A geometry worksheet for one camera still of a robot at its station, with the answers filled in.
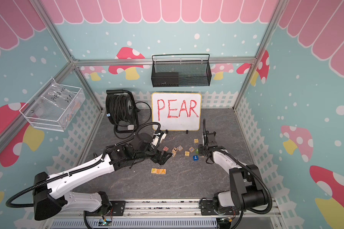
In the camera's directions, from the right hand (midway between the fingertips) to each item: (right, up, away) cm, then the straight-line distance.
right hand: (203, 147), depth 93 cm
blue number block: (-5, -6, -2) cm, 8 cm away
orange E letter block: (-28, -13, -7) cm, 32 cm away
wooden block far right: (-4, +4, +6) cm, 8 cm away
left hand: (-24, +1, -20) cm, 31 cm away
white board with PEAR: (-17, +24, +6) cm, 31 cm away
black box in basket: (-24, +44, -4) cm, 50 cm away
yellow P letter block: (-32, -13, -6) cm, 35 cm away
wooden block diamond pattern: (-8, -1, +2) cm, 8 cm away
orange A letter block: (-26, -13, -7) cm, 29 cm away
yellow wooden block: (-11, -4, +1) cm, 12 cm away
